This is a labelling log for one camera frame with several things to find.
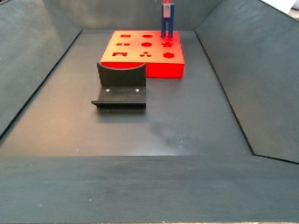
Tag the red and silver gripper finger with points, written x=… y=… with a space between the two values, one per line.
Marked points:
x=167 y=8

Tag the red orange shape sorter board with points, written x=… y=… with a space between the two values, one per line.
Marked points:
x=133 y=48

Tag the black curved holder stand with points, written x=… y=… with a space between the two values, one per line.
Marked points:
x=122 y=87

